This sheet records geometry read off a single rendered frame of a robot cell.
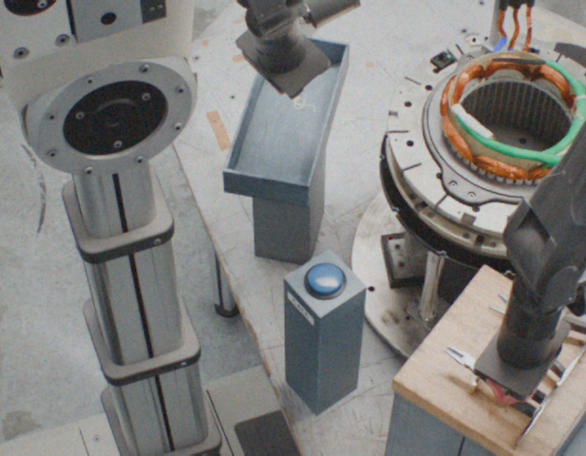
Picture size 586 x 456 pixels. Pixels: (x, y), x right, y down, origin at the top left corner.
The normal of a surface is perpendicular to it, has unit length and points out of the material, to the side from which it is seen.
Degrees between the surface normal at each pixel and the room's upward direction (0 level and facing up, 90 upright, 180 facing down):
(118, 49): 109
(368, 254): 0
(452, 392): 0
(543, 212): 64
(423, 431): 90
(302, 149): 0
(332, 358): 90
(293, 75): 22
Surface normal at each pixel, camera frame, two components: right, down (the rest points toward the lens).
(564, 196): -0.86, -0.05
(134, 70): 0.35, 0.76
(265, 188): -0.23, 0.79
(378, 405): 0.00, -0.58
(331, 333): 0.61, 0.65
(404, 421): -0.61, 0.65
